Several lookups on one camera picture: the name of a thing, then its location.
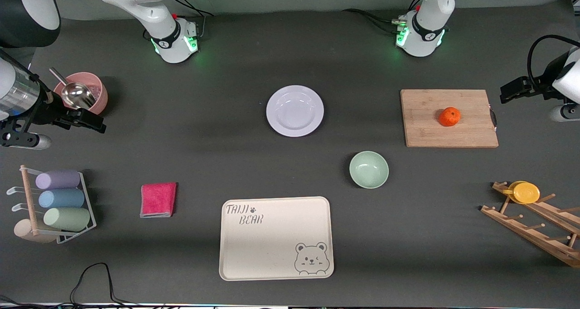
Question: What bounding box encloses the white round plate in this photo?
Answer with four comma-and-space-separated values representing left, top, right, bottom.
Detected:
266, 85, 325, 138

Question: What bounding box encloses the purple cup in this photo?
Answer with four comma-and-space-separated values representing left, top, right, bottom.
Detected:
35, 170, 81, 190

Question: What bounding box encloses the beige cup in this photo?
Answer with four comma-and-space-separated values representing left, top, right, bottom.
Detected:
14, 219, 57, 244

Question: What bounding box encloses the light green bowl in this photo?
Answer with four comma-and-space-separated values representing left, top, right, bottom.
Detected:
349, 151, 390, 189

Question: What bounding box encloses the yellow mug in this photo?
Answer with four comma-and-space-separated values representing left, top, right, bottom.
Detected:
502, 181, 541, 205

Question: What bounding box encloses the wooden rack dowel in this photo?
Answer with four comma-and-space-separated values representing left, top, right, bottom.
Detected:
20, 165, 39, 236

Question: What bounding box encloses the pink folded cloth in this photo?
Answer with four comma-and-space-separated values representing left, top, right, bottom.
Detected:
140, 182, 178, 218

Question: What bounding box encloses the white wire cup rack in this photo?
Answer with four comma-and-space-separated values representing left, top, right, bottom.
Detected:
6, 165, 97, 245

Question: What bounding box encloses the green cup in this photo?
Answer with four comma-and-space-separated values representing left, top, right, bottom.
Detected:
43, 207, 91, 232

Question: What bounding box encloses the orange fruit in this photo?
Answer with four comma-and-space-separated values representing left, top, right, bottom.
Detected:
438, 106, 461, 127

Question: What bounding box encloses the cream bear print tray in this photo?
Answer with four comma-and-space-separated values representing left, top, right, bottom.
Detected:
219, 196, 335, 281

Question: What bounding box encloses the wooden peg mug rack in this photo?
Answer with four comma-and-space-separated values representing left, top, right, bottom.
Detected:
480, 181, 580, 268

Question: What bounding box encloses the metal scoop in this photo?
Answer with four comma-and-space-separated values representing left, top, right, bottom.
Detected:
49, 68, 97, 110

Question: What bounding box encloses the pink bowl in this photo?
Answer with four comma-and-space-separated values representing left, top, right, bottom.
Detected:
53, 72, 108, 116

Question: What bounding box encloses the blue cup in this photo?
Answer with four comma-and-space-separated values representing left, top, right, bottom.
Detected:
38, 189, 85, 209

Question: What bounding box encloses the thin black table cable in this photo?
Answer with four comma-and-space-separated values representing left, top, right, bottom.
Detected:
68, 262, 136, 306

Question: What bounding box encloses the wooden cutting board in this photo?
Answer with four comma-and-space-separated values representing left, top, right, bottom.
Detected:
400, 89, 499, 148

